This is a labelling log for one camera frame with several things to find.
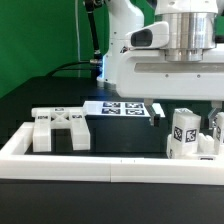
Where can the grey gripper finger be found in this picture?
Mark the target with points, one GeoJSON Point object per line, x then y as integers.
{"type": "Point", "coordinates": [216, 107]}

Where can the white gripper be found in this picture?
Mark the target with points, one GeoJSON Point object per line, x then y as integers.
{"type": "Point", "coordinates": [165, 62]}

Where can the white chair seat part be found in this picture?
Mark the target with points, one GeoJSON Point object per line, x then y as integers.
{"type": "Point", "coordinates": [205, 149]}

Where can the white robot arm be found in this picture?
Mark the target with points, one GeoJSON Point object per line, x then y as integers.
{"type": "Point", "coordinates": [124, 18]}

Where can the white sheet with tags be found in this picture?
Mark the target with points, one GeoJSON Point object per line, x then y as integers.
{"type": "Point", "coordinates": [112, 108]}

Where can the white U-shaped fence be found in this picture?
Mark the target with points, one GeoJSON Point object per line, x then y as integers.
{"type": "Point", "coordinates": [15, 163]}

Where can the white chair back frame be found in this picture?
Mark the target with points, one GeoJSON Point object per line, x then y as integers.
{"type": "Point", "coordinates": [69, 118]}

